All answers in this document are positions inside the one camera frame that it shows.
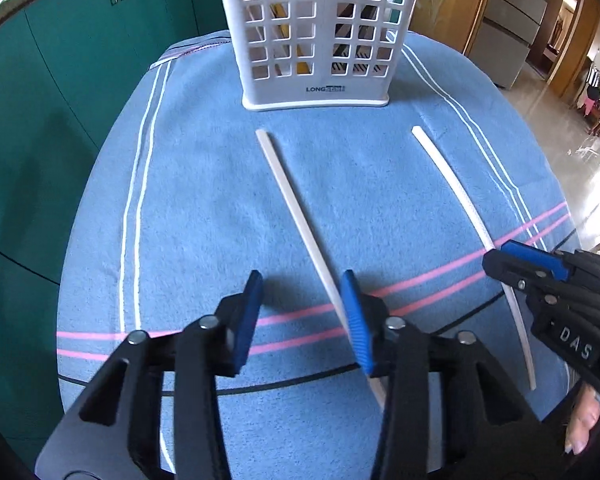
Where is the cream chopstick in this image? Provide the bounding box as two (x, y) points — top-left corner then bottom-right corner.
(254, 128), (387, 411)

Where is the white chopstick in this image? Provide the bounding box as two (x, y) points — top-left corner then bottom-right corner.
(412, 126), (536, 391)

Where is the black chopstick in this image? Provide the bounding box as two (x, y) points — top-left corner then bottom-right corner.
(330, 2), (375, 76)

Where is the person's right hand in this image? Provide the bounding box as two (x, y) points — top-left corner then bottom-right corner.
(565, 384), (600, 455)

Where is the blue striped tablecloth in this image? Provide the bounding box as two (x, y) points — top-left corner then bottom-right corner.
(57, 32), (571, 479)

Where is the grey drawer cabinet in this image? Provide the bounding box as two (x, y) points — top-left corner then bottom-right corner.
(469, 0), (548, 89)

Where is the white plastic utensil basket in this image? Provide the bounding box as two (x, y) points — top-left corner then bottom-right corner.
(222, 0), (416, 110)

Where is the wooden door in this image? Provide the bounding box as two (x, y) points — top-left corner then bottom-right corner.
(410, 0), (488, 55)

